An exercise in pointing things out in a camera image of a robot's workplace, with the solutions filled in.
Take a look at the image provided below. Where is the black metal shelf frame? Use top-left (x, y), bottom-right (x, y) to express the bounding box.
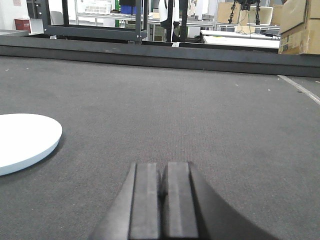
top-left (27, 0), bottom-right (189, 46)

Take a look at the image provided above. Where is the white work table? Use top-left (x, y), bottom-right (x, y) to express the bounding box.
top-left (200, 30), bottom-right (280, 49)

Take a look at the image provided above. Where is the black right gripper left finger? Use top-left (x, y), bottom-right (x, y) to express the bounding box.
top-left (88, 163), bottom-right (160, 240)

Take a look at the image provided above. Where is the cardboard boxes stack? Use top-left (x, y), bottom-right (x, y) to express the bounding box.
top-left (278, 0), bottom-right (320, 55)

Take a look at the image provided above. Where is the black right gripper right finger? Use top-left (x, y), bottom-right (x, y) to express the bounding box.
top-left (161, 162), bottom-right (275, 240)

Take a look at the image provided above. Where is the light blue round tray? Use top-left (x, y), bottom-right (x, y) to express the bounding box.
top-left (0, 113), bottom-right (63, 176)

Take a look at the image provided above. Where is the red box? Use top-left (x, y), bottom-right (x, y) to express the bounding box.
top-left (14, 18), bottom-right (31, 34)

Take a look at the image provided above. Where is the white basket on shelf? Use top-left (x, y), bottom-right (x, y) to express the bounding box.
top-left (84, 0), bottom-right (112, 15)

